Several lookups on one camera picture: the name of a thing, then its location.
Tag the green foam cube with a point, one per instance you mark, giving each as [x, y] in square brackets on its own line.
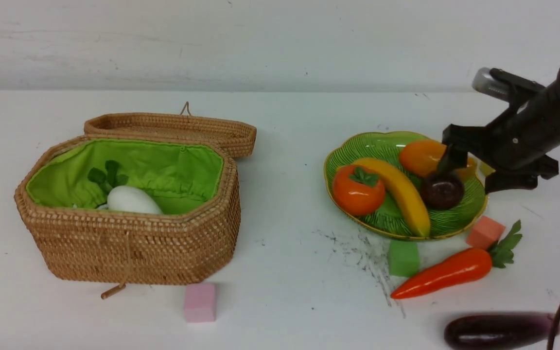
[403, 259]

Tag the woven wicker basket green lining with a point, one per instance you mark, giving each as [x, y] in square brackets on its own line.
[194, 183]

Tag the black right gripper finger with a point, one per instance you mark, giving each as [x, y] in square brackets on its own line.
[497, 182]

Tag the yellow banana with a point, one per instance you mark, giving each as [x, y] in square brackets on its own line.
[406, 195]

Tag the pink foam cube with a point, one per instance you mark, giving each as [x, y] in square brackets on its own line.
[200, 303]

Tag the white radish with leaves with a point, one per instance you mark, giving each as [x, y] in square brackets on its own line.
[119, 196]

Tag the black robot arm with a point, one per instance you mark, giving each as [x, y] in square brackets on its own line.
[516, 144]

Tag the orange plastic carrot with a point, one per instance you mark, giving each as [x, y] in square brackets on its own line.
[466, 266]

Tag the orange persimmon with green top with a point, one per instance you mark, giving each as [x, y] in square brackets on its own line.
[357, 190]

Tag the dark purple mangosteen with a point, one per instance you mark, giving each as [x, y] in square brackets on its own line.
[442, 191]

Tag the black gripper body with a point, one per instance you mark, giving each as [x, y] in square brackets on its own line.
[519, 140]

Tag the salmon foam cube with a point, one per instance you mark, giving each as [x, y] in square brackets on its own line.
[485, 233]

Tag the dark purple eggplant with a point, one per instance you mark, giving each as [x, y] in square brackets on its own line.
[498, 331]

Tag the woven wicker basket lid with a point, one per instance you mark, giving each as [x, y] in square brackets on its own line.
[237, 139]

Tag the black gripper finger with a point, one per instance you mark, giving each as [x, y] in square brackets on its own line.
[455, 157]

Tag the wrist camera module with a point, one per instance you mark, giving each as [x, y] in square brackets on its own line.
[504, 86]

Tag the yellow orange mango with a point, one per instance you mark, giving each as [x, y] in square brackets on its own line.
[421, 159]

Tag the yellow foam cube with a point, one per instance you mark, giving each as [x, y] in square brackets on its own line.
[485, 169]

